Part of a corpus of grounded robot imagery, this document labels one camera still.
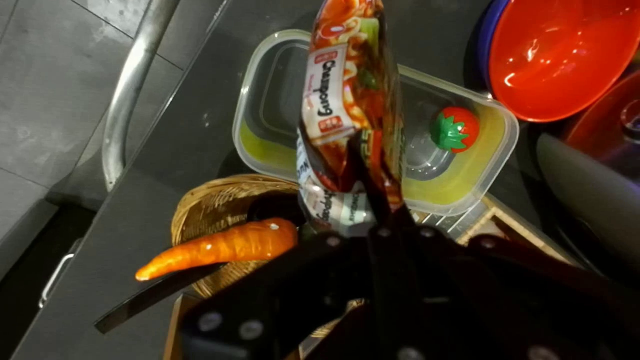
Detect toy tomato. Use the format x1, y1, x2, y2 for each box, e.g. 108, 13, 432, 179
432, 105, 480, 151

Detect red plastic bowl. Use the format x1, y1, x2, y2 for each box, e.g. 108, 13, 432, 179
477, 0, 640, 121

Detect woven wicker basket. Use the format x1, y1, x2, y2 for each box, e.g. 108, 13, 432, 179
168, 171, 307, 301

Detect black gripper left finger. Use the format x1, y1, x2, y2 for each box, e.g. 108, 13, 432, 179
348, 129, 385, 226

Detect orange toy carrot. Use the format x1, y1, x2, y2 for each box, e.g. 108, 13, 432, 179
134, 217, 297, 281

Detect silver toaster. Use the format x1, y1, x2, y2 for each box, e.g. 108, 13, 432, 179
535, 68, 640, 276

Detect dishwasher with steel handle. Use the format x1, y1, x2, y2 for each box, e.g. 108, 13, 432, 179
0, 0, 150, 306

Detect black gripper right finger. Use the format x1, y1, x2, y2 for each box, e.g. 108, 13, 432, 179
381, 162, 413, 228

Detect yellow clear plastic container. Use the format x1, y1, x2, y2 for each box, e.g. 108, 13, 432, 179
229, 25, 521, 215

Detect orange ramen noodle packet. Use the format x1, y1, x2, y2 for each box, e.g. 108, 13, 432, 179
295, 0, 401, 235

